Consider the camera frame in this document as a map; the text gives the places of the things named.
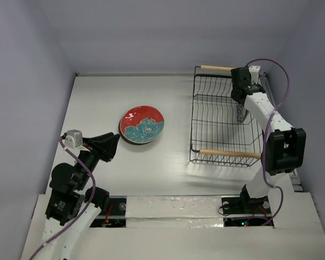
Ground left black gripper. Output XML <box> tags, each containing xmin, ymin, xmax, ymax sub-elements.
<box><xmin>76</xmin><ymin>131</ymin><xmax>120</xmax><ymax>188</ymax></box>

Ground grey tree pattern plate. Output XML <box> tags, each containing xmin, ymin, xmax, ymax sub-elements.
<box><xmin>236</xmin><ymin>103</ymin><xmax>248</xmax><ymax>124</ymax></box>

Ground dark teal blossom plate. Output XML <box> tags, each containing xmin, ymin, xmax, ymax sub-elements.
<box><xmin>120</xmin><ymin>126</ymin><xmax>161</xmax><ymax>143</ymax></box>

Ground red and teal plate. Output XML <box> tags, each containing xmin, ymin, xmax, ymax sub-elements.
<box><xmin>119</xmin><ymin>106</ymin><xmax>165</xmax><ymax>133</ymax></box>

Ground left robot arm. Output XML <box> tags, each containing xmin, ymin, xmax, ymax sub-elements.
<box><xmin>32</xmin><ymin>130</ymin><xmax>120</xmax><ymax>259</ymax></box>

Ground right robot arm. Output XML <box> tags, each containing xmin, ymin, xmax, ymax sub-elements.
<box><xmin>229</xmin><ymin>66</ymin><xmax>307</xmax><ymax>214</ymax></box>

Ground silver foil strip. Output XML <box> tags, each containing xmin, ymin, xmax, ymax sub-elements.
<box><xmin>125</xmin><ymin>196</ymin><xmax>224</xmax><ymax>229</ymax></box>

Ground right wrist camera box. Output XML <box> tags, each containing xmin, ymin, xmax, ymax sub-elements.
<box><xmin>247</xmin><ymin>65</ymin><xmax>261</xmax><ymax>85</ymax></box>

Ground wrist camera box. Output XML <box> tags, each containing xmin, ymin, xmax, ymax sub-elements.
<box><xmin>247</xmin><ymin>65</ymin><xmax>261</xmax><ymax>85</ymax></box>
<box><xmin>64</xmin><ymin>129</ymin><xmax>83</xmax><ymax>149</ymax></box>

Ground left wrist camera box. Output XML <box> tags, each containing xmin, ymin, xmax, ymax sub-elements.
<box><xmin>64</xmin><ymin>129</ymin><xmax>83</xmax><ymax>149</ymax></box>

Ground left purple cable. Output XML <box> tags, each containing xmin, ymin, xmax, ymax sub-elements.
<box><xmin>31</xmin><ymin>136</ymin><xmax>97</xmax><ymax>260</ymax></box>

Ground black wire dish rack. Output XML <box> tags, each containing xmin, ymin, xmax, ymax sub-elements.
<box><xmin>189</xmin><ymin>66</ymin><xmax>262</xmax><ymax>167</ymax></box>

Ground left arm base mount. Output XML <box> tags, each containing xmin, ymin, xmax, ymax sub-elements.
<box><xmin>90</xmin><ymin>197</ymin><xmax>127</xmax><ymax>228</ymax></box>

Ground aluminium rail right side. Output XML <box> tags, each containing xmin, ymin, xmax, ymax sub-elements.
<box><xmin>260</xmin><ymin>73</ymin><xmax>304</xmax><ymax>192</ymax></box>

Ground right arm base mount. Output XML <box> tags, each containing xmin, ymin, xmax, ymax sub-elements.
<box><xmin>218</xmin><ymin>197</ymin><xmax>274</xmax><ymax>228</ymax></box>

